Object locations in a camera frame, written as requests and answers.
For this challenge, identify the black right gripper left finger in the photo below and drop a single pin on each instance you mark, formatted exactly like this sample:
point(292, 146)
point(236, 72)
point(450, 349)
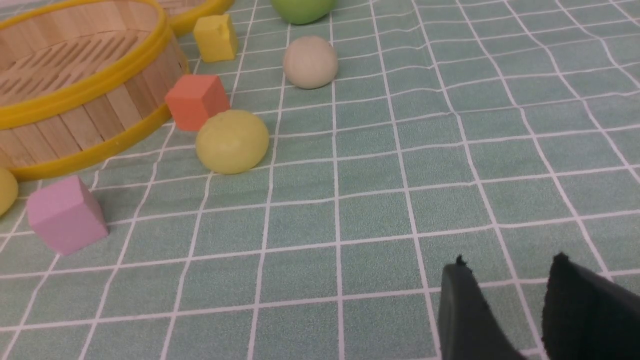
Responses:
point(467, 327)

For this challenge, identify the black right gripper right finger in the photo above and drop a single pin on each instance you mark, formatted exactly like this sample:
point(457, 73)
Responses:
point(588, 317)

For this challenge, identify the beige bun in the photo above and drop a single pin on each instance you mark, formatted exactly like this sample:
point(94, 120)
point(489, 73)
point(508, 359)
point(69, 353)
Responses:
point(310, 62)

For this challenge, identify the pale yellow bun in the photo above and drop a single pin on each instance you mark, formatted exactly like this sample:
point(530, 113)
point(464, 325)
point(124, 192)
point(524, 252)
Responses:
point(9, 190)

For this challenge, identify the woven bamboo steamer lid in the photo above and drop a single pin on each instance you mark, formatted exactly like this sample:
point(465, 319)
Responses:
point(183, 14)

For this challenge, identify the bamboo steamer tray yellow rim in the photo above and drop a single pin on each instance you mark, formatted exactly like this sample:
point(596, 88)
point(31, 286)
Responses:
point(82, 81)

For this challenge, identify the green checkered tablecloth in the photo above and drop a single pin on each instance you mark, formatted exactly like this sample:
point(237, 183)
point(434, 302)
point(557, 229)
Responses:
point(505, 131)

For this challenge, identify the orange foam cube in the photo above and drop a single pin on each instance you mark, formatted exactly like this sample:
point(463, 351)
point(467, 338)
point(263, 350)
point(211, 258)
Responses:
point(194, 99)

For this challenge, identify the green apple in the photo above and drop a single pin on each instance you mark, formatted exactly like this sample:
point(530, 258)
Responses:
point(302, 12)

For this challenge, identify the yellow foam cube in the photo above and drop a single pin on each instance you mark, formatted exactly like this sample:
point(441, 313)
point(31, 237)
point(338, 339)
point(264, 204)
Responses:
point(216, 38)

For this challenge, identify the pink foam cube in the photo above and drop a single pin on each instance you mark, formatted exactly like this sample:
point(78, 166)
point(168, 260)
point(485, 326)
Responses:
point(66, 216)

